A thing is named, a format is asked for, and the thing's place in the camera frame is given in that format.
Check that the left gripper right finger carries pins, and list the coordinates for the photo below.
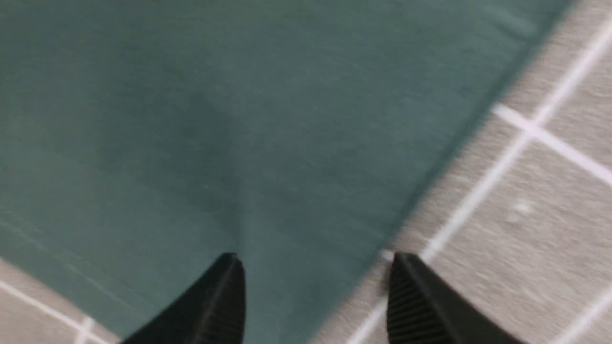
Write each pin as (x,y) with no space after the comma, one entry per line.
(423,309)

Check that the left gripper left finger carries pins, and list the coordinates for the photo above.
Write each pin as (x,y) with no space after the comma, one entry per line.
(211,311)

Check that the green long-sleeve shirt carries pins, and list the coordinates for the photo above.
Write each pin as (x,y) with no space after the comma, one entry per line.
(140,139)

